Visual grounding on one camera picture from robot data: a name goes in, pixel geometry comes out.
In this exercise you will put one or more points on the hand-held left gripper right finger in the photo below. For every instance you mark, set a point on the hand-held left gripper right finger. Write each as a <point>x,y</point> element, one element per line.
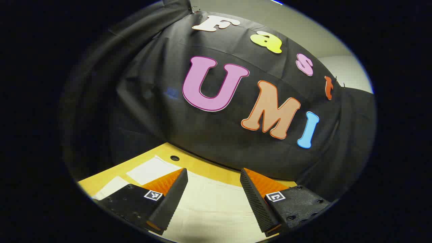
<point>258,206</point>

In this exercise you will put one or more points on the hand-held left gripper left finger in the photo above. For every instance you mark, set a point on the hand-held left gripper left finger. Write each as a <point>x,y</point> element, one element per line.
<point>172,199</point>

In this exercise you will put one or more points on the white jeans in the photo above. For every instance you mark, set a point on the white jeans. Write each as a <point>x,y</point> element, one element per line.
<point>216,202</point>

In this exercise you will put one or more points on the black backdrop cloth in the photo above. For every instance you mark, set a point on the black backdrop cloth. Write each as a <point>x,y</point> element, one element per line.
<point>162,111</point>

